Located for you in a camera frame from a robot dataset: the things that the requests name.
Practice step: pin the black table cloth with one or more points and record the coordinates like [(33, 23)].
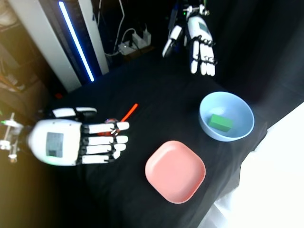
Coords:
[(154, 107)]

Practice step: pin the green rectangular block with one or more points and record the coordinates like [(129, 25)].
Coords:
[(219, 122)]

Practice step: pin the light blue bowl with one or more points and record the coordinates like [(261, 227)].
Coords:
[(235, 104)]

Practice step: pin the white power strip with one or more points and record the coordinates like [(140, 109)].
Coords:
[(140, 39)]

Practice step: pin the orange handled spoon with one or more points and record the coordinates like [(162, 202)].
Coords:
[(130, 111)]

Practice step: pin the white cloth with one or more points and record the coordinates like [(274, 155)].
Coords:
[(273, 171)]

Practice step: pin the blue light strip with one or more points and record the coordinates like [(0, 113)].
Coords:
[(76, 40)]

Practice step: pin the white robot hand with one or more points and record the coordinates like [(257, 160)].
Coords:
[(198, 27), (57, 133)]

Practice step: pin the white column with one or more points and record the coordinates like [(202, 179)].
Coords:
[(45, 42)]

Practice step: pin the black backdrop curtain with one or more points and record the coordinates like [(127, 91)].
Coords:
[(266, 47)]

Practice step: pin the pink square plate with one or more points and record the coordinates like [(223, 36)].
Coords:
[(175, 172)]

